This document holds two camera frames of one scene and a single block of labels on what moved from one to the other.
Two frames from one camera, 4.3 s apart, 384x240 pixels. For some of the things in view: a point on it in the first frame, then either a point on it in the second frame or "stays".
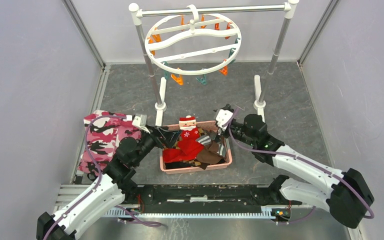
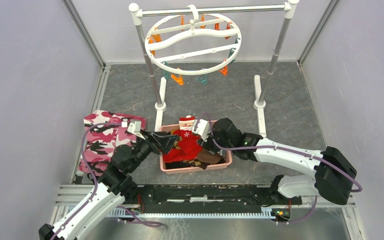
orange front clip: (179, 80) stays
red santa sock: (189, 149) stays
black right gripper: (220, 133) → (207, 144)
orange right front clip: (224, 70) stays
